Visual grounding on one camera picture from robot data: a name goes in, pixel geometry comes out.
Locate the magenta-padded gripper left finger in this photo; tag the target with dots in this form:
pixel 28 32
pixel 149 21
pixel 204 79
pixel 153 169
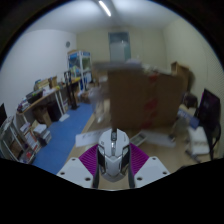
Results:
pixel 75 171

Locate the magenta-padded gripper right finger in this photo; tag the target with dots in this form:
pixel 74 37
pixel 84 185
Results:
pixel 151 170

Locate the white grey computer mouse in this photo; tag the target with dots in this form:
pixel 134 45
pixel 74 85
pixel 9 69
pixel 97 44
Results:
pixel 113 156

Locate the white remote control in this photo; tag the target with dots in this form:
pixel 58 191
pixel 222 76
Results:
pixel 138 139

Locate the stack of books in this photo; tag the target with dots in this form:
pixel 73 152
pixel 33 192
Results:
pixel 42 133

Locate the large brown cardboard box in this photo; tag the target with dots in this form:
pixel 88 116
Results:
pixel 143 100

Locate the black floor stand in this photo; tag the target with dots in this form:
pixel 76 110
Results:
pixel 70 90

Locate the black office chair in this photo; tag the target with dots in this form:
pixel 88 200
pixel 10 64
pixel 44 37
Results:
pixel 210 110

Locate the black computer monitor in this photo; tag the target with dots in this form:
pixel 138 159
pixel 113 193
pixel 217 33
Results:
pixel 2 115

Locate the tall open cardboard box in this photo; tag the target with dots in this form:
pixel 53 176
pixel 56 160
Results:
pixel 180 72

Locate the blue white display cabinet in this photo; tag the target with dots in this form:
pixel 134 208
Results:
pixel 80 65

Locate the grey door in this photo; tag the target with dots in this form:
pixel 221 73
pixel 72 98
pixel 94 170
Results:
pixel 119 46

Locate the ceiling tube light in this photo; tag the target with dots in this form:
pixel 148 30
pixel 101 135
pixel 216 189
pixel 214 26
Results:
pixel 104 8

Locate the long wooden wall desk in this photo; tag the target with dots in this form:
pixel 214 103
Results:
pixel 40 98

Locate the round wall clock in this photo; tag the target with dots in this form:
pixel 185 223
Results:
pixel 68 44

